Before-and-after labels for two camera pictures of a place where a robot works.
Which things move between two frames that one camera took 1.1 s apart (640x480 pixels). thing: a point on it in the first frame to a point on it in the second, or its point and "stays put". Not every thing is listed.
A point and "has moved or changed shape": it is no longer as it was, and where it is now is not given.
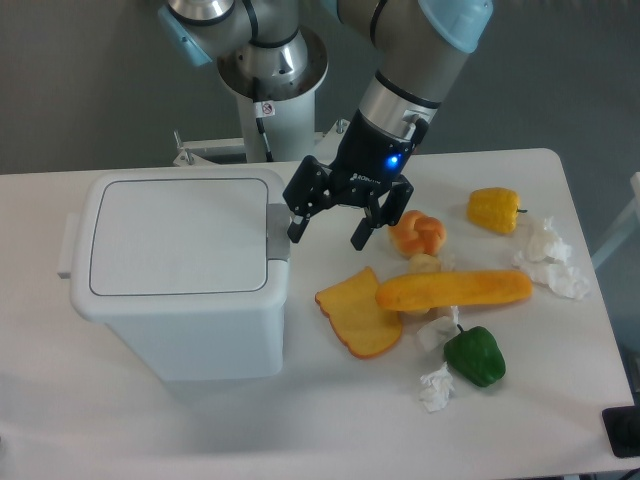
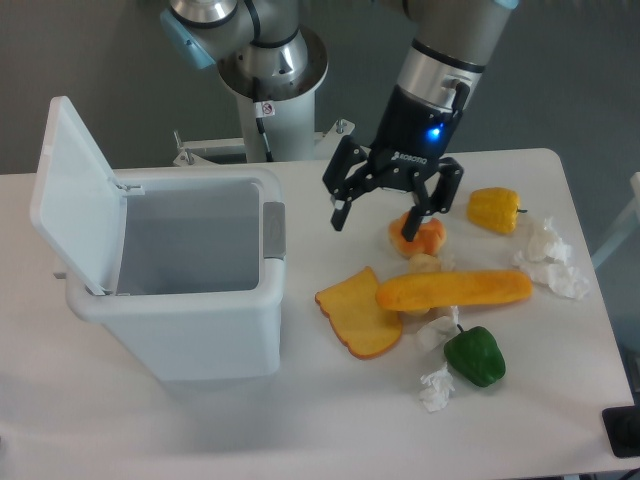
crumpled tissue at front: [439, 389] stays put
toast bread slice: [363, 324] stays put
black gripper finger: [387, 212] to [441, 200]
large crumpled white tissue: [546, 260] stays put
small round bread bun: [424, 264] stays put
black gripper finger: [306, 193] to [347, 154]
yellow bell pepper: [495, 208] stays put
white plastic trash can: [185, 272] has moved or changed shape
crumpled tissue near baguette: [436, 334] stays put
